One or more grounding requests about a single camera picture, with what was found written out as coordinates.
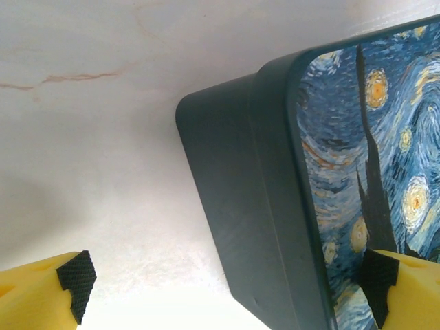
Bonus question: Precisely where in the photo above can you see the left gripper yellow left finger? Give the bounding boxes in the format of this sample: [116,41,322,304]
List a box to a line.
[0,250,98,330]

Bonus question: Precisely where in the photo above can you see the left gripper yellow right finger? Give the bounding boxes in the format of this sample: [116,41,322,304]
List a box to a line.
[357,247,440,330]

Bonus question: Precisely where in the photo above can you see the starry night tin box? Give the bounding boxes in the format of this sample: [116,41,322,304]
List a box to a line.
[175,14,440,330]

